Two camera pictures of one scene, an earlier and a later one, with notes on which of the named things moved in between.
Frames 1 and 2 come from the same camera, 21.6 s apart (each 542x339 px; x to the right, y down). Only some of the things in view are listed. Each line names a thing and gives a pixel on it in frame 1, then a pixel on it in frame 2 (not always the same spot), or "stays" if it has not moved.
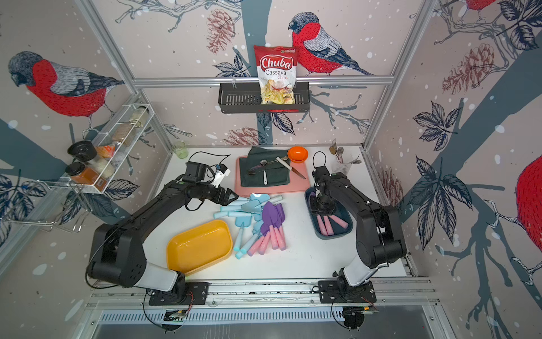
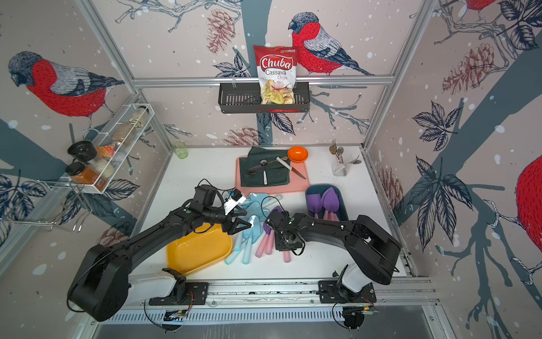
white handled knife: (290, 167) stays
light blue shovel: (257, 232) -> (238, 239)
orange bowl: (298, 154) stays
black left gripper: (219, 199) -> (233, 228)
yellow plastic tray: (200, 248) stays
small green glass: (181, 150) stays
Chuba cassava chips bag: (276, 68) stays
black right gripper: (330, 208) -> (279, 248)
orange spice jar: (80, 174) stays
